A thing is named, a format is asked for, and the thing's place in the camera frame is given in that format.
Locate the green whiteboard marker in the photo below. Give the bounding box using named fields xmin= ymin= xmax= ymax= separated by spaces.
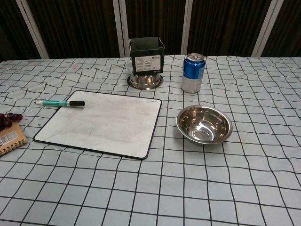
xmin=34 ymin=100 xmax=86 ymax=109

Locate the white dry-erase board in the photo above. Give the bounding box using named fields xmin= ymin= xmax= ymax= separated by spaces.
xmin=33 ymin=90 xmax=163 ymax=161

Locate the upturned steel bowl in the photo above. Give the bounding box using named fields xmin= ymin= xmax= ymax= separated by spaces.
xmin=127 ymin=73 xmax=164 ymax=90

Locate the black open cardboard box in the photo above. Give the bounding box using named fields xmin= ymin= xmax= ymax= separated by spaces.
xmin=129 ymin=37 xmax=166 ymax=76

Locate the upright steel bowl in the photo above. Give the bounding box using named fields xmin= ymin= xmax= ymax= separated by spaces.
xmin=176 ymin=105 xmax=233 ymax=147

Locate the blue and silver soda can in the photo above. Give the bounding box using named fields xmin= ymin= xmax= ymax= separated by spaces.
xmin=181 ymin=53 xmax=206 ymax=94

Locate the white black-checked tablecloth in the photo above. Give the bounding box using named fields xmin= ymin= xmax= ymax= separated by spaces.
xmin=0 ymin=55 xmax=301 ymax=226

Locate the dark white-framed folding screen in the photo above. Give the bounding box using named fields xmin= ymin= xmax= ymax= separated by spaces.
xmin=0 ymin=0 xmax=301 ymax=59

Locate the kraft spiral notebook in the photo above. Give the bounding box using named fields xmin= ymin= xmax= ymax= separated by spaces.
xmin=0 ymin=121 xmax=28 ymax=158

